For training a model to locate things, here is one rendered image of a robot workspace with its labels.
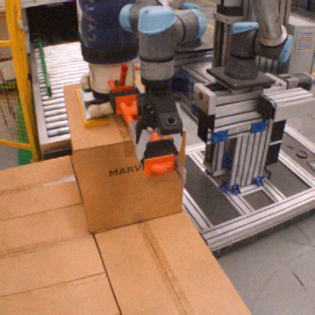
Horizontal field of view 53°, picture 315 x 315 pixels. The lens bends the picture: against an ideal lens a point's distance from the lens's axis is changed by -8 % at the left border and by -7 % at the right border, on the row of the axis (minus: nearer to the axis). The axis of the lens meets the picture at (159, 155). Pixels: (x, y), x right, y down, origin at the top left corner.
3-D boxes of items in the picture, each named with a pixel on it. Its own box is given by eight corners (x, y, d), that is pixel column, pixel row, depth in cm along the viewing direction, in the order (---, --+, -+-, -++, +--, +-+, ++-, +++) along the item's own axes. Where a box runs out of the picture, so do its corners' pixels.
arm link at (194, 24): (172, 4, 80) (143, 9, 73) (211, 10, 74) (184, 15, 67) (172, 33, 84) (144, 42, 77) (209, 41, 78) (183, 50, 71)
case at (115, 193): (73, 153, 179) (61, 84, 156) (143, 140, 189) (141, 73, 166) (89, 233, 132) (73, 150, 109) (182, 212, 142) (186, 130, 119)
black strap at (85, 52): (78, 47, 131) (77, 38, 129) (133, 41, 137) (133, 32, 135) (84, 64, 114) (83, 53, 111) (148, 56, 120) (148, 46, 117)
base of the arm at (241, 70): (244, 66, 150) (246, 46, 144) (264, 78, 138) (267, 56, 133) (216, 70, 145) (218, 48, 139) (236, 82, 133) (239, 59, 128)
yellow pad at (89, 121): (75, 93, 148) (74, 83, 145) (97, 89, 150) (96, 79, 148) (84, 129, 121) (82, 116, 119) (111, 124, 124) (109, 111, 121)
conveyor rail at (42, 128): (31, 58, 365) (29, 43, 354) (35, 57, 367) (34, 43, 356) (46, 171, 188) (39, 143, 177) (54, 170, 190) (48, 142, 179)
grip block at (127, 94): (109, 104, 115) (108, 89, 112) (137, 100, 117) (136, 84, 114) (114, 115, 108) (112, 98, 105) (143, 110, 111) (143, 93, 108)
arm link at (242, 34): (236, 47, 143) (239, 17, 135) (264, 53, 136) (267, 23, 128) (223, 52, 135) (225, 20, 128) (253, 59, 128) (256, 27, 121)
